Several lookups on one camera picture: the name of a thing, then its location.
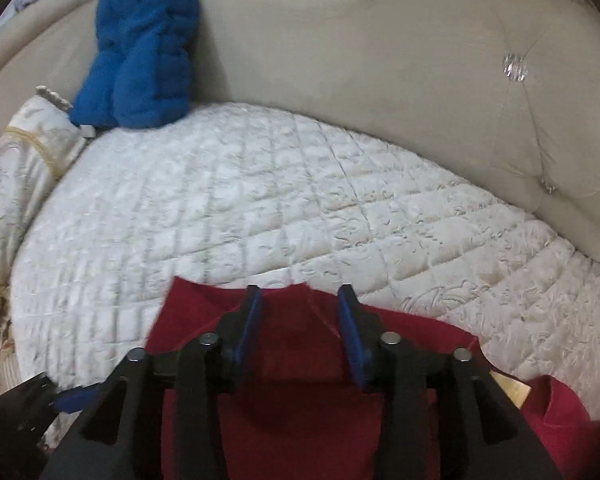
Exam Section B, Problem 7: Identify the red knit garment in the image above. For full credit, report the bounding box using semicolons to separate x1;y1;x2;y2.
145;276;593;480

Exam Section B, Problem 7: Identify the white quilted bedspread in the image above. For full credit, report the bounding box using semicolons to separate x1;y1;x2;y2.
10;102;600;421

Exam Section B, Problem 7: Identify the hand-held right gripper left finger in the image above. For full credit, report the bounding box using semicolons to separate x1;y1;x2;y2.
40;285;266;480

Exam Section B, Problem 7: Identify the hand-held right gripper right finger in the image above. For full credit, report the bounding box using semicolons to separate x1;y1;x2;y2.
336;284;563;480

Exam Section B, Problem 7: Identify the cream pillow yellow piping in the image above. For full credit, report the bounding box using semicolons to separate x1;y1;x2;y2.
0;86;90;391

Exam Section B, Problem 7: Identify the blue fleece garment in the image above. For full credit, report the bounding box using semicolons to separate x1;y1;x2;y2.
70;0;204;133

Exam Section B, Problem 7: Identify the beige tufted headboard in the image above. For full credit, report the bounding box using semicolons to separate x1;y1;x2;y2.
0;0;600;281

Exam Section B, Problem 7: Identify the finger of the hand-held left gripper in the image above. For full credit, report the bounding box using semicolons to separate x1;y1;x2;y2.
0;372;103;453

